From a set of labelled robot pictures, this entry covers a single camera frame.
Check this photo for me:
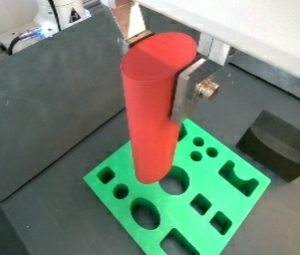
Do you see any red oval peg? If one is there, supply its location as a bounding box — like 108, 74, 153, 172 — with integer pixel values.
121, 32, 196, 184

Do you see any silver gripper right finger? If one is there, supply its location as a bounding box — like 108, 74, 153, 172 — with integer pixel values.
171, 33, 236, 124

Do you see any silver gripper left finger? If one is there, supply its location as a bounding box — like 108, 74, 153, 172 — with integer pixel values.
112, 2, 153, 54

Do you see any black arch block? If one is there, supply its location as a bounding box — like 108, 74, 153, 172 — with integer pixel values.
236, 111, 300, 182

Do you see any green shape sorter board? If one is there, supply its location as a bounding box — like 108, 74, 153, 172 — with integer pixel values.
85, 120, 271, 255

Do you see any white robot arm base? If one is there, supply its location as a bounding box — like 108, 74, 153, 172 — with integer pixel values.
0, 0, 92, 56

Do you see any dark grey raised mat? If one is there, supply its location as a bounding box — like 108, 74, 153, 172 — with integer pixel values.
0, 12, 125, 201

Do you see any black cable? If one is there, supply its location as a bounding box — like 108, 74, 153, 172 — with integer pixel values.
7, 32, 37, 56

